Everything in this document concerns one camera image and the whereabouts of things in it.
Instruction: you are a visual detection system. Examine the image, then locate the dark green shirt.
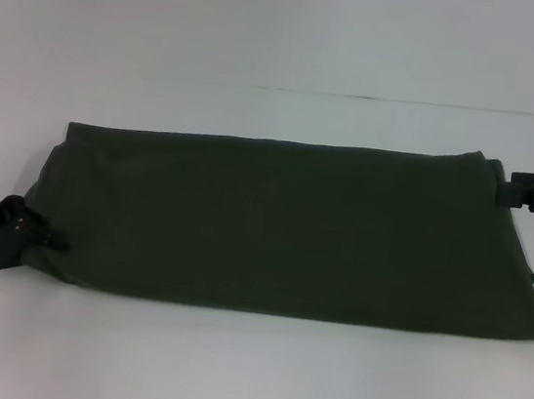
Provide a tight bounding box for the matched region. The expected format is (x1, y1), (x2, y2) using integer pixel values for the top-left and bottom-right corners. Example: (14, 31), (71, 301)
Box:
(12, 93), (534, 351)

